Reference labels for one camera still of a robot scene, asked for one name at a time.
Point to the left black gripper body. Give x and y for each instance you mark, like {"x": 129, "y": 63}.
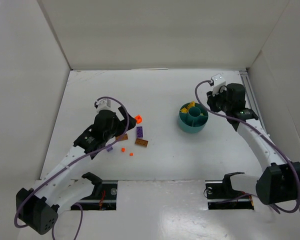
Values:
{"x": 125, "y": 117}

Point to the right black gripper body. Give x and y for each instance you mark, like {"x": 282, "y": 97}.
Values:
{"x": 213, "y": 100}

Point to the purple lego brick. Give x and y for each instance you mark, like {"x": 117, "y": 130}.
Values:
{"x": 139, "y": 132}

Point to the yellow lego brick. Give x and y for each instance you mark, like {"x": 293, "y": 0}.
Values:
{"x": 190, "y": 105}
{"x": 184, "y": 110}

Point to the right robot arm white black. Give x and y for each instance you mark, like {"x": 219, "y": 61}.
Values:
{"x": 280, "y": 179}

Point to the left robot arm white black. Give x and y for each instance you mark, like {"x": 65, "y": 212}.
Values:
{"x": 40, "y": 206}

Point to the orange cone lego piece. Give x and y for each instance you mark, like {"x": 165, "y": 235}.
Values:
{"x": 138, "y": 119}

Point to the brown lego plate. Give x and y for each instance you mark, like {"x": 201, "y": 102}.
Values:
{"x": 123, "y": 137}
{"x": 141, "y": 142}

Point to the teal round divided container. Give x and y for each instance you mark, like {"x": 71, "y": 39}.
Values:
{"x": 192, "y": 122}

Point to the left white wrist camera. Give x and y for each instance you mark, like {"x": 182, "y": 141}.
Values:
{"x": 103, "y": 104}

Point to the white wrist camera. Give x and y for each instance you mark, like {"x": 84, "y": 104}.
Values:
{"x": 217, "y": 82}
{"x": 103, "y": 104}

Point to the aluminium rail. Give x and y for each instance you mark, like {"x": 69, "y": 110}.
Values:
{"x": 251, "y": 98}

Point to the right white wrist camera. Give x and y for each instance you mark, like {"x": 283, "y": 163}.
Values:
{"x": 217, "y": 82}

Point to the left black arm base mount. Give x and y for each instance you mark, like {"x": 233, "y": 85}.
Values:
{"x": 103, "y": 196}

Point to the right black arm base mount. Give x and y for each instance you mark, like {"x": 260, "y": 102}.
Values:
{"x": 220, "y": 195}

